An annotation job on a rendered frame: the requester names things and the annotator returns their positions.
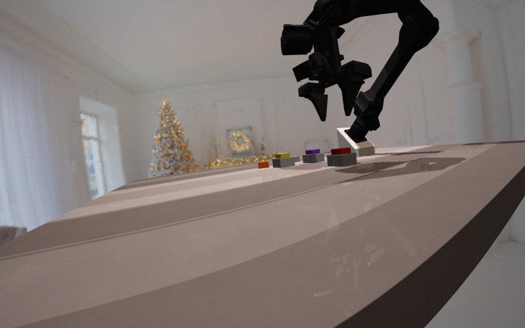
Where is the orange block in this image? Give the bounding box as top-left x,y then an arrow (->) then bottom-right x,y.
258,161 -> 269,169

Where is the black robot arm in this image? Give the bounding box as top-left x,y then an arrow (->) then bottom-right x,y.
281,0 -> 439,143

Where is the red button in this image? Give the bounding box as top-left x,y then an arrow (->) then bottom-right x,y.
327,147 -> 357,167

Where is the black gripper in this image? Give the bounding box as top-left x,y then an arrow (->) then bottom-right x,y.
298,48 -> 372,122

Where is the purple button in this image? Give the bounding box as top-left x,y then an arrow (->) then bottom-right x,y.
302,149 -> 324,163

